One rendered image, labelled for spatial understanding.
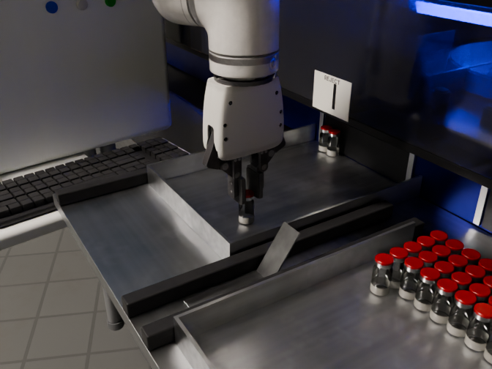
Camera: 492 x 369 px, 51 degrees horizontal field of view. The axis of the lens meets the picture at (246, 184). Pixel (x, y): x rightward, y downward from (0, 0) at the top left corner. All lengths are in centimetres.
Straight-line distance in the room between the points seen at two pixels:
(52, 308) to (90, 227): 130
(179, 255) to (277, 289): 15
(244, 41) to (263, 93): 8
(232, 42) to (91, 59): 58
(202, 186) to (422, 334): 41
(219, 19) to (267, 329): 34
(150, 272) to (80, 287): 146
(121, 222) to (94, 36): 49
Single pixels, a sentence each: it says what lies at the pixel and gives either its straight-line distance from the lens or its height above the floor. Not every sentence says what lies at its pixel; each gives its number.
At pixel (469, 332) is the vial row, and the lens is 58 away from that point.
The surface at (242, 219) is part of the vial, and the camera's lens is 72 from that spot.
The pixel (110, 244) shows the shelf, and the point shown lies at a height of 88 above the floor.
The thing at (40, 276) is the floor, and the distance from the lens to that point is 221.
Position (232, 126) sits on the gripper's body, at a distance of 63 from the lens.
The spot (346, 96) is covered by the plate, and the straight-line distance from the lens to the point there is 79.
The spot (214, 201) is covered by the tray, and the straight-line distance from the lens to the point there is 78.
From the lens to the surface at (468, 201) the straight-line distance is 79.
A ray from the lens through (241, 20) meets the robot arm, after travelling 59.
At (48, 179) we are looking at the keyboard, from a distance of 103.
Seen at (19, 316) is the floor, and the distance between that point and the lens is 205.
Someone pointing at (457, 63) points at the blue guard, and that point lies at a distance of 66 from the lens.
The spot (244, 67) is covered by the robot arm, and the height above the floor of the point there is 111.
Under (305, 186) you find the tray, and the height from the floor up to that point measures 88.
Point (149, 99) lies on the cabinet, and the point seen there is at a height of 89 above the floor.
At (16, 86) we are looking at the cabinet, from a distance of 110.
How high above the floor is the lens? 127
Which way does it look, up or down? 28 degrees down
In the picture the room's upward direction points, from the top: straight up
